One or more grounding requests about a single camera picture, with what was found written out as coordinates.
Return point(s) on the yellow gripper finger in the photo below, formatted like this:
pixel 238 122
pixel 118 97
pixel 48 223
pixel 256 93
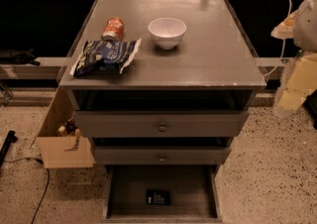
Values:
pixel 303 80
pixel 288 100

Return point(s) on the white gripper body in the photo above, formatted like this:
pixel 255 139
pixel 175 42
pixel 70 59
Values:
pixel 307 26

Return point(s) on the dark rxbar blueberry bar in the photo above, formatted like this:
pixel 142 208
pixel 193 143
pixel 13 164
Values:
pixel 157 197

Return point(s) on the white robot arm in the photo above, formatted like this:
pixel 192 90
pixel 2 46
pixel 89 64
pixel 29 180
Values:
pixel 304 37

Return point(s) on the grey drawer cabinet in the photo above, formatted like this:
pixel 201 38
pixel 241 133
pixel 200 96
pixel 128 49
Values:
pixel 211 70

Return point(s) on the grey bottom drawer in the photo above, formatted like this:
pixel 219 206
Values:
pixel 193 195

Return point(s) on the grey drawer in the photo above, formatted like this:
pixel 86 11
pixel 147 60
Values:
pixel 102 124
pixel 158 155
pixel 193 195

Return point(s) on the grey top drawer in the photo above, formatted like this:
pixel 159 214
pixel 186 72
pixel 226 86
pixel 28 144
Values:
pixel 102 124

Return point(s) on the grey middle drawer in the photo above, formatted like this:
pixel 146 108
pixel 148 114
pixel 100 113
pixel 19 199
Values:
pixel 158 155

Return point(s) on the white ceramic bowl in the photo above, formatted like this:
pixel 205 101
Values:
pixel 167 33

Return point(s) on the orange soda can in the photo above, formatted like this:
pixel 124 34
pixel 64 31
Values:
pixel 114 30

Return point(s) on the blue chip bag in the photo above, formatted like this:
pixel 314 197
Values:
pixel 101 55

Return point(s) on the snack items in box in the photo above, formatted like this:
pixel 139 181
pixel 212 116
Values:
pixel 69 128

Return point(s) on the cardboard box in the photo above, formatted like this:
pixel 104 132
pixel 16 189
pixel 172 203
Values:
pixel 58 148

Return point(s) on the black pole on floor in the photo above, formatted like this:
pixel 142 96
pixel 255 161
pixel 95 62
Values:
pixel 10 138

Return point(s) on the metal frame rail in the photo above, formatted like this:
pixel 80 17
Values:
pixel 48 68

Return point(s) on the black object on rail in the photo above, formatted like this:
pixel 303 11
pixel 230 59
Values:
pixel 8 56

